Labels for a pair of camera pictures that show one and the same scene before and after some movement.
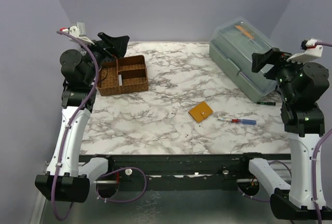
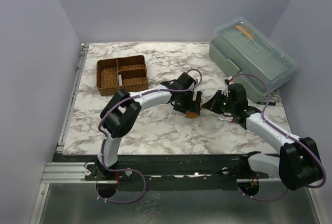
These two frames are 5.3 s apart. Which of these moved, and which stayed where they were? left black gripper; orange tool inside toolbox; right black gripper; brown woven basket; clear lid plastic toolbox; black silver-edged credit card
Moved: right black gripper; left black gripper
Stayed: black silver-edged credit card; brown woven basket; clear lid plastic toolbox; orange tool inside toolbox
